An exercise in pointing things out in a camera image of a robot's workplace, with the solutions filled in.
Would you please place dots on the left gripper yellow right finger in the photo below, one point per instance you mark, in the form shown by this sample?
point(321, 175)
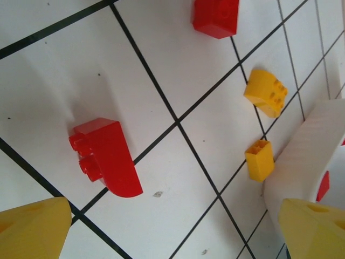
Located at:
point(315, 232)

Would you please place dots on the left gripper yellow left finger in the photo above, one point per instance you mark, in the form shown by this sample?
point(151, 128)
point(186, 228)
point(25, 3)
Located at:
point(29, 229)

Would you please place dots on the white plastic container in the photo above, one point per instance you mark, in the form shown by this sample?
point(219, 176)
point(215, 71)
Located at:
point(299, 151)

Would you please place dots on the red curved lego brick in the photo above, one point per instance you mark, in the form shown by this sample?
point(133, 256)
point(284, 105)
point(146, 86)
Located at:
point(110, 159)

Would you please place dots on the yellow rounded lego brick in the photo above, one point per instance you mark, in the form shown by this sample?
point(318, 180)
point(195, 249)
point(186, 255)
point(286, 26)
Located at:
point(262, 89)

